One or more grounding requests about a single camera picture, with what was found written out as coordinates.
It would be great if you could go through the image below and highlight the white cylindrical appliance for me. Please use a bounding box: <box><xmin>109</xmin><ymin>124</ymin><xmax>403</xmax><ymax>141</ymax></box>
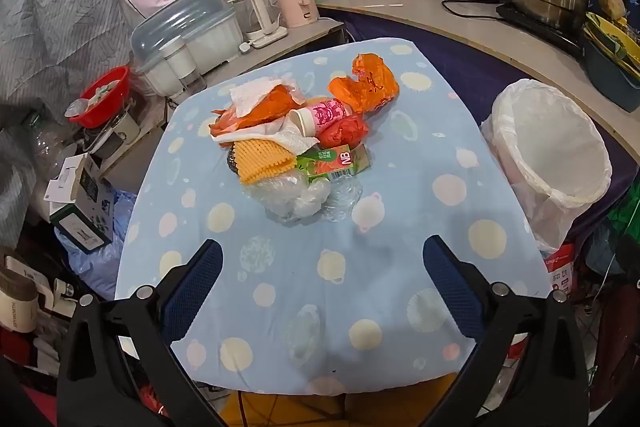
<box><xmin>160</xmin><ymin>38</ymin><xmax>208</xmax><ymax>95</ymax></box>

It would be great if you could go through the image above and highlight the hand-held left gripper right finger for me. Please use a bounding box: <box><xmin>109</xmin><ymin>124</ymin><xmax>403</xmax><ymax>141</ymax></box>
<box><xmin>421</xmin><ymin>234</ymin><xmax>591</xmax><ymax>427</ymax></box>

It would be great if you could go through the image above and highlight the red plastic bag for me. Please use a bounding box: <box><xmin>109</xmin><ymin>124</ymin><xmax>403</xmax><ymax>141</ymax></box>
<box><xmin>316</xmin><ymin>114</ymin><xmax>370</xmax><ymax>151</ymax></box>

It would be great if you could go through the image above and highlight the large clear plastic bottle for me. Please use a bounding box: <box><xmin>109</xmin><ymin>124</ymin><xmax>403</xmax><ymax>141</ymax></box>
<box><xmin>27</xmin><ymin>109</ymin><xmax>86</xmax><ymax>188</ymax></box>

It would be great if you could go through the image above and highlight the red plastic bowl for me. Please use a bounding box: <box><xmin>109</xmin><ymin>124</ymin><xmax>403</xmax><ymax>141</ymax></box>
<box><xmin>67</xmin><ymin>66</ymin><xmax>132</xmax><ymax>128</ymax></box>

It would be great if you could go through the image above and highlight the black induction cooker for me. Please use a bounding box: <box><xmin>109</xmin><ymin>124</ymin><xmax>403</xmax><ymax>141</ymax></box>
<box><xmin>495</xmin><ymin>2</ymin><xmax>586</xmax><ymax>58</ymax></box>

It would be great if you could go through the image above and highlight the bin with white bag liner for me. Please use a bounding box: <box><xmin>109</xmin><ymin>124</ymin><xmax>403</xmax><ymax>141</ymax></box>
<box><xmin>480</xmin><ymin>78</ymin><xmax>613</xmax><ymax>255</ymax></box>

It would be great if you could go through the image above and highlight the white electric kettle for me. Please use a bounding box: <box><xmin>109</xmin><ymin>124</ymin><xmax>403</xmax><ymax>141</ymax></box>
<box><xmin>227</xmin><ymin>0</ymin><xmax>290</xmax><ymax>48</ymax></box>

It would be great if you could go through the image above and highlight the white handheld appliance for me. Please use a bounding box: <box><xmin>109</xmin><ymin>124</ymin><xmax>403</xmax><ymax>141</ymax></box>
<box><xmin>0</xmin><ymin>254</ymin><xmax>81</xmax><ymax>338</ymax></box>

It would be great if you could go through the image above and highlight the stack of blue yellow basins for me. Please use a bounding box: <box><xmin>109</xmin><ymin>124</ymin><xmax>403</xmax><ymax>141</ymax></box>
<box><xmin>581</xmin><ymin>12</ymin><xmax>640</xmax><ymax>112</ymax></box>

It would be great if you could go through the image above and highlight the crumpled white paper tissue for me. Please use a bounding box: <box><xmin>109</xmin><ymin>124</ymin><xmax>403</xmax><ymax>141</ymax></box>
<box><xmin>210</xmin><ymin>117</ymin><xmax>321</xmax><ymax>155</ymax></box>
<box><xmin>229</xmin><ymin>77</ymin><xmax>283</xmax><ymax>118</ymax></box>

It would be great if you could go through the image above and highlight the grey patterned cover sheet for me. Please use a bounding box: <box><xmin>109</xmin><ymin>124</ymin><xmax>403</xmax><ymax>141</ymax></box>
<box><xmin>0</xmin><ymin>0</ymin><xmax>136</xmax><ymax>128</ymax></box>

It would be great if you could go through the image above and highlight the red and white packet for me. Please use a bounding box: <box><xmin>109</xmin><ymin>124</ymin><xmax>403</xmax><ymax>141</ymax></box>
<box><xmin>542</xmin><ymin>243</ymin><xmax>577</xmax><ymax>303</ymax></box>

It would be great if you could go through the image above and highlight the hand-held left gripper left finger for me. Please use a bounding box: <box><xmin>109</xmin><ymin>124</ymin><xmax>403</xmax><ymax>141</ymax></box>
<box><xmin>56</xmin><ymin>238</ymin><xmax>226</xmax><ymax>427</ymax></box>

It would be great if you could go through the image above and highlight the purple cloth under counter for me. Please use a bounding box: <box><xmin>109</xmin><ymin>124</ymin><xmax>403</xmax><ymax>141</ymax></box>
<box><xmin>345</xmin><ymin>9</ymin><xmax>640</xmax><ymax>228</ymax></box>

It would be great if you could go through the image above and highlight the yellow ridged sponge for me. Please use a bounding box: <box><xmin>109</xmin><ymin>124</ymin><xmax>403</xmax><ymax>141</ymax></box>
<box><xmin>232</xmin><ymin>139</ymin><xmax>297</xmax><ymax>185</ymax></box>

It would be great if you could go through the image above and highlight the clear lidded storage box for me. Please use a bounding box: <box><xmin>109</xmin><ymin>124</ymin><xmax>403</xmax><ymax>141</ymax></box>
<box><xmin>131</xmin><ymin>0</ymin><xmax>238</xmax><ymax>98</ymax></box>

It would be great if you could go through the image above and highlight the green and red drink carton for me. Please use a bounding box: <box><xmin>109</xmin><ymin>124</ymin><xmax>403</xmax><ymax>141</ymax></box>
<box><xmin>295</xmin><ymin>143</ymin><xmax>373</xmax><ymax>184</ymax></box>

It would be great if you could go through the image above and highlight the clear plastic bag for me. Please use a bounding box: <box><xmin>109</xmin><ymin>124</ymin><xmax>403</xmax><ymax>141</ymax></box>
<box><xmin>245</xmin><ymin>172</ymin><xmax>333</xmax><ymax>224</ymax></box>

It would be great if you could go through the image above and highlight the black power cable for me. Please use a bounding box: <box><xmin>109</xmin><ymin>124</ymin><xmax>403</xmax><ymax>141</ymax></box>
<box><xmin>440</xmin><ymin>0</ymin><xmax>521</xmax><ymax>24</ymax></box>

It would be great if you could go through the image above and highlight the crushed clear plastic bottle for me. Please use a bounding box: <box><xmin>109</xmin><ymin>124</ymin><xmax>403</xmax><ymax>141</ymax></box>
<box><xmin>320</xmin><ymin>177</ymin><xmax>365</xmax><ymax>223</ymax></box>

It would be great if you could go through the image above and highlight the dark printed cardboard box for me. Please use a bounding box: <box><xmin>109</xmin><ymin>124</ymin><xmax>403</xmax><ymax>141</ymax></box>
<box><xmin>47</xmin><ymin>152</ymin><xmax>117</xmax><ymax>254</ymax></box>

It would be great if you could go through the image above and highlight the green plastic bag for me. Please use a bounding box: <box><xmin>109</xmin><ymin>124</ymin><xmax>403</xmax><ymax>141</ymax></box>
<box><xmin>607</xmin><ymin>197</ymin><xmax>640</xmax><ymax>248</ymax></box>

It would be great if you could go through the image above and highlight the steel wool scrubber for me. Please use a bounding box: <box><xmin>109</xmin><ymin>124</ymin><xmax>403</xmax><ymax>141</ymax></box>
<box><xmin>225</xmin><ymin>144</ymin><xmax>243</xmax><ymax>175</ymax></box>

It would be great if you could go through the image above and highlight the brown loofah sponge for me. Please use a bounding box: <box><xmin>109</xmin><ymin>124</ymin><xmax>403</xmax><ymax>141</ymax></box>
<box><xmin>597</xmin><ymin>0</ymin><xmax>628</xmax><ymax>20</ymax></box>

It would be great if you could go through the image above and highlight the plain orange plastic bag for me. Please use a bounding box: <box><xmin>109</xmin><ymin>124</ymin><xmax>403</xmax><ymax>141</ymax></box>
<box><xmin>210</xmin><ymin>86</ymin><xmax>306</xmax><ymax>135</ymax></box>

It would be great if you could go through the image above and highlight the orange printed plastic bag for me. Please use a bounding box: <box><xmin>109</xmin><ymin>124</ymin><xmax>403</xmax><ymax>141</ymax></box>
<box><xmin>327</xmin><ymin>53</ymin><xmax>401</xmax><ymax>114</ymax></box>

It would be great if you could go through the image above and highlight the blue plastic bag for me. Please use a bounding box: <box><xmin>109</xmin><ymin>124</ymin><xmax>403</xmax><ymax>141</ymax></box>
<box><xmin>55</xmin><ymin>189</ymin><xmax>141</xmax><ymax>303</ymax></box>

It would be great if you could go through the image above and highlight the pink paper cup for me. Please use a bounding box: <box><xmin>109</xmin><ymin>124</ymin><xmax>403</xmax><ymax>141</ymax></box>
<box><xmin>287</xmin><ymin>99</ymin><xmax>357</xmax><ymax>138</ymax></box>

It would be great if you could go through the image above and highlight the light blue dotted tablecloth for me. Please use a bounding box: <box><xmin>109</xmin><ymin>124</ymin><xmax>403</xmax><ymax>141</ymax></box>
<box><xmin>114</xmin><ymin>38</ymin><xmax>548</xmax><ymax>395</ymax></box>

